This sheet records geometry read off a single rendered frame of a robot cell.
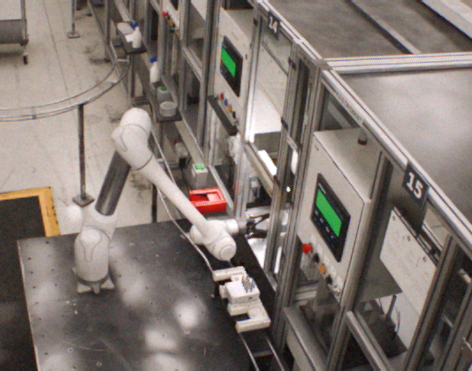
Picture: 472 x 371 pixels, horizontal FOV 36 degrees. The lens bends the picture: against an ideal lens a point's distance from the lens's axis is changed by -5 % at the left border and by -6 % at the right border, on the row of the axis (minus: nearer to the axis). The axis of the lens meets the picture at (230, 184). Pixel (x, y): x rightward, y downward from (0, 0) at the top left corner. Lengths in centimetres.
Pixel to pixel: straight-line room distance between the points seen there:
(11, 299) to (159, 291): 126
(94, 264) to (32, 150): 249
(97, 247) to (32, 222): 169
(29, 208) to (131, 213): 72
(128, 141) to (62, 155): 265
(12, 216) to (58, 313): 177
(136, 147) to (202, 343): 91
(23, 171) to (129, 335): 250
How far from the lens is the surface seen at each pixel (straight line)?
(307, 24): 298
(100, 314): 345
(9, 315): 443
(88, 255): 343
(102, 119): 617
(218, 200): 364
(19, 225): 505
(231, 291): 322
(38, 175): 553
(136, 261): 371
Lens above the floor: 314
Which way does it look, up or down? 35 degrees down
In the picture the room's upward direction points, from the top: 6 degrees clockwise
